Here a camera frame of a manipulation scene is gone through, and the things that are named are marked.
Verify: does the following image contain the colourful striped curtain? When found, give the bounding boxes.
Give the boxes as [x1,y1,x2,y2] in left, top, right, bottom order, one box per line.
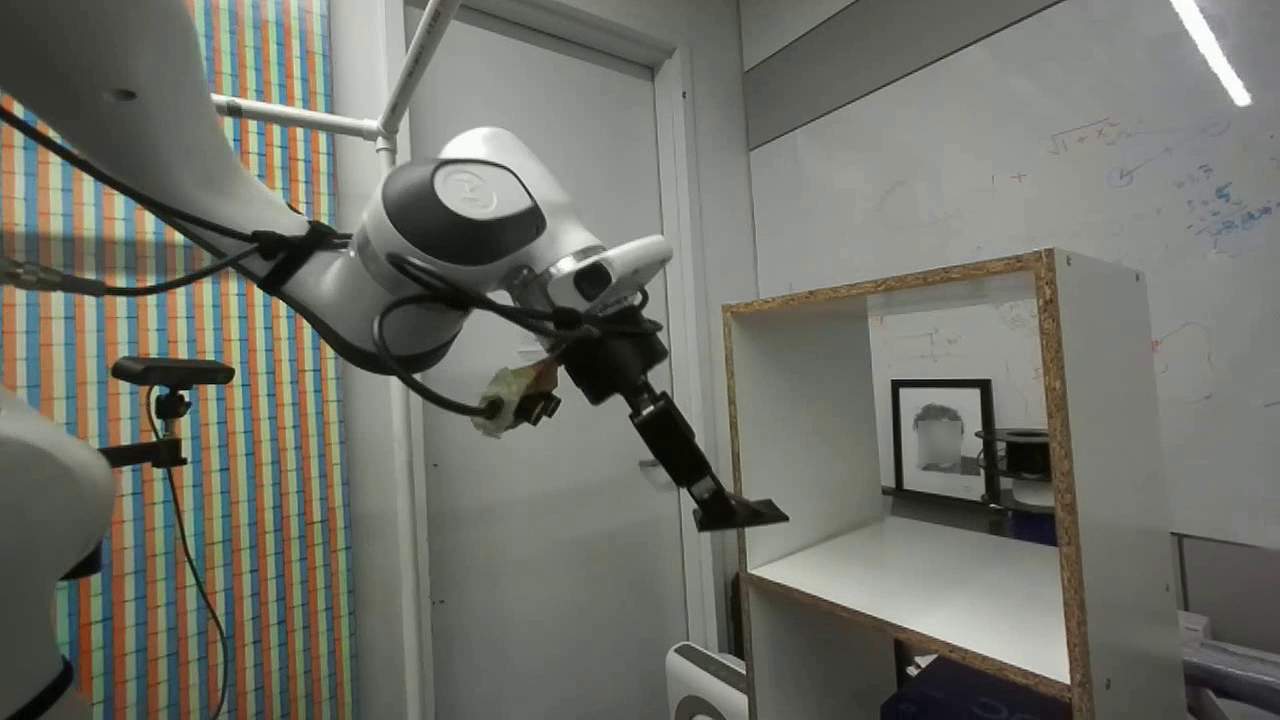
[0,0,361,720]

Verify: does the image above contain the large whiteboard with writing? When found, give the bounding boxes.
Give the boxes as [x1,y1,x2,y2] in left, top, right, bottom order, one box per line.
[741,0,1280,556]

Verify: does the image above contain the small black object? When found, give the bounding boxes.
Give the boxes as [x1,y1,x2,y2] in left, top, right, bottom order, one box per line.
[687,492,793,536]

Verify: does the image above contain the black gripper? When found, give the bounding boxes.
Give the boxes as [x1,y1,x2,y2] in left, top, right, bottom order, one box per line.
[553,308,738,529]

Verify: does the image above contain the white air purifier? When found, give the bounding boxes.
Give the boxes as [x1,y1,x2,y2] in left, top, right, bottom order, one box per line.
[660,636,756,720]

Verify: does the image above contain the thin black camera cable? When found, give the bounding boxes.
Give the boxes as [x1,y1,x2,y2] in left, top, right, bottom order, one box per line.
[156,454,239,720]

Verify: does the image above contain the empty black filament spool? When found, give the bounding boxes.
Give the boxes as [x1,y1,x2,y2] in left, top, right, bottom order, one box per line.
[995,425,1062,488]

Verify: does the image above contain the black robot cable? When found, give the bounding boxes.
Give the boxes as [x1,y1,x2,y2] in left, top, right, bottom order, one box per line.
[0,100,574,421]

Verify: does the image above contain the grey door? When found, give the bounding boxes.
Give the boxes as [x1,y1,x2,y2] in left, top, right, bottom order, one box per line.
[400,6,725,720]

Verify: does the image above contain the dark blue box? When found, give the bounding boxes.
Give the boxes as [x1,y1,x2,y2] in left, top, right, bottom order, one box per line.
[875,653,1074,720]

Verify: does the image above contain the tall white open shelf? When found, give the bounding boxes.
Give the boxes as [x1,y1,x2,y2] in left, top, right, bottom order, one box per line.
[721,245,1191,720]

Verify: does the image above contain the black stereo camera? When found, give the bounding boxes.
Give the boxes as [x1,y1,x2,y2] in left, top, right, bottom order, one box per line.
[109,353,239,391]

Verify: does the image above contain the black camera stand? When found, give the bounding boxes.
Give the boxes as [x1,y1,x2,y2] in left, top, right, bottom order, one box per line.
[96,384,198,477]

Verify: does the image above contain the black stacked object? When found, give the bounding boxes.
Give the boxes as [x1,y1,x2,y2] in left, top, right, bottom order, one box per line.
[1005,494,1062,546]

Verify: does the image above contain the white pipe frame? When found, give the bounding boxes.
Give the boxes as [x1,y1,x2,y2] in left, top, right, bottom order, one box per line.
[208,0,463,144]

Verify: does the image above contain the black framed portrait picture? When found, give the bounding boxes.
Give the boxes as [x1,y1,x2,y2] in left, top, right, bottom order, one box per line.
[890,375,1005,508]

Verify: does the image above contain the beige cable connector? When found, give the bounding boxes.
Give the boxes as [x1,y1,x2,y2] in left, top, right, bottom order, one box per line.
[472,353,569,441]

